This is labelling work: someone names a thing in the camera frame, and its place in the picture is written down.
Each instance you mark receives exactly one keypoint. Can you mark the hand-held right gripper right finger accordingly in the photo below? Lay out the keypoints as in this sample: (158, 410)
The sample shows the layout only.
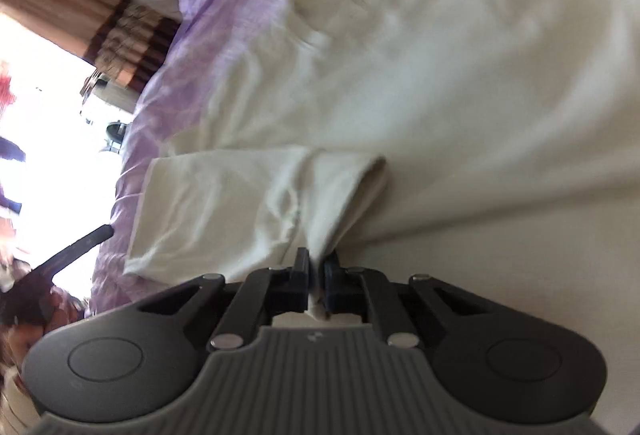
(332, 280)

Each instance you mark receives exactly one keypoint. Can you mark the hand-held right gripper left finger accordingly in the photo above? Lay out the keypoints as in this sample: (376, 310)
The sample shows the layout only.
(301, 275)

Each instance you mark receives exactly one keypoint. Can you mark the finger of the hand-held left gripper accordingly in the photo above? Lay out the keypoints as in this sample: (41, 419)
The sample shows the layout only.
(75, 251)

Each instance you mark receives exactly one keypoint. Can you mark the white printed t-shirt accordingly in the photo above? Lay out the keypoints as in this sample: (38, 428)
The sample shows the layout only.
(400, 115)

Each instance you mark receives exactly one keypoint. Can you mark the person's floral clothing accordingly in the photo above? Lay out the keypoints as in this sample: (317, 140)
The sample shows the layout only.
(40, 310)

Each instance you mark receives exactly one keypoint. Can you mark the black chair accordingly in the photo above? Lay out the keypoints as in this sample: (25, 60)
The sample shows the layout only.
(116, 135)

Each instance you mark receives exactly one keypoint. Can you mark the purple bedsheet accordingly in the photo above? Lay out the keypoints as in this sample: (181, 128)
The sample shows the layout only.
(165, 115)

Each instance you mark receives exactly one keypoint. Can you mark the brown striped curtain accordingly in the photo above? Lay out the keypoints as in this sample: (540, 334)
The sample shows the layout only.
(75, 5)

